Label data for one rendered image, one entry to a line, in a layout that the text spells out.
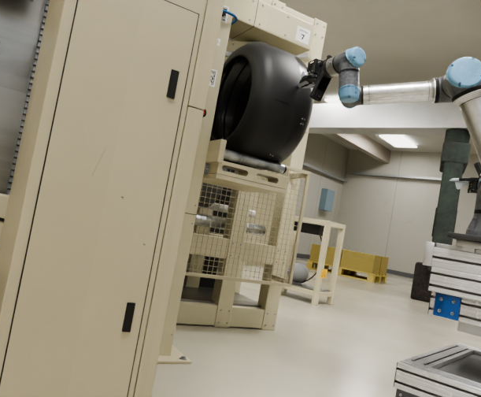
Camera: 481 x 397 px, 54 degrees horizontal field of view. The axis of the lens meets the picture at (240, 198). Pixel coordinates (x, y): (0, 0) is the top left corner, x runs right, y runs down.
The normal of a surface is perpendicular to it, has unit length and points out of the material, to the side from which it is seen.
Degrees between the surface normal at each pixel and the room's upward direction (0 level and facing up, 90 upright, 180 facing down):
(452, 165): 89
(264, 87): 87
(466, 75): 83
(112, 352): 90
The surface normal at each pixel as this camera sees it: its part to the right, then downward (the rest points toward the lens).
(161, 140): 0.48, 0.04
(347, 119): -0.62, -0.15
